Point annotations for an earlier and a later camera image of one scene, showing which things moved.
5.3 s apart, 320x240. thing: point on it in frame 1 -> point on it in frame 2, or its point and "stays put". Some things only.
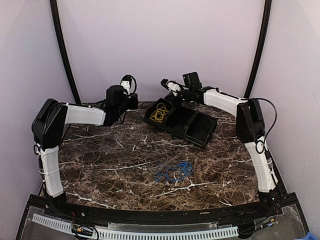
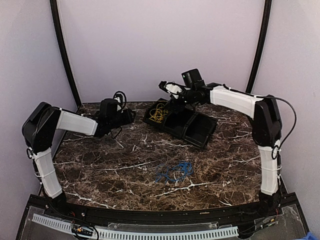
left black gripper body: (134, 105) -> (126, 120)
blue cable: (175, 172) stays put
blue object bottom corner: (311, 236) stays put
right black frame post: (267, 7) stays put
